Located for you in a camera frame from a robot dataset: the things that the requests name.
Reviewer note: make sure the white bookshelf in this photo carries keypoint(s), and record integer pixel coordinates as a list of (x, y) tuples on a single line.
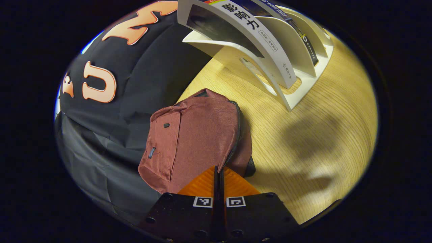
[(303, 87)]

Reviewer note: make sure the night scene cover book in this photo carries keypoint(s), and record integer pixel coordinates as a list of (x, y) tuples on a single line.
[(310, 50)]

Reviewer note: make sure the dark red schoolbag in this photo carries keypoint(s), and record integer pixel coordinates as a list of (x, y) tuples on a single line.
[(199, 135)]

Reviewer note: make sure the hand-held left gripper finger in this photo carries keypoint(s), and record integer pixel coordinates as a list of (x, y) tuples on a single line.
[(221, 209), (216, 209)]

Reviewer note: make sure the white portrait cover book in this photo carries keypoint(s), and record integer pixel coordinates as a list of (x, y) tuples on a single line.
[(270, 50)]

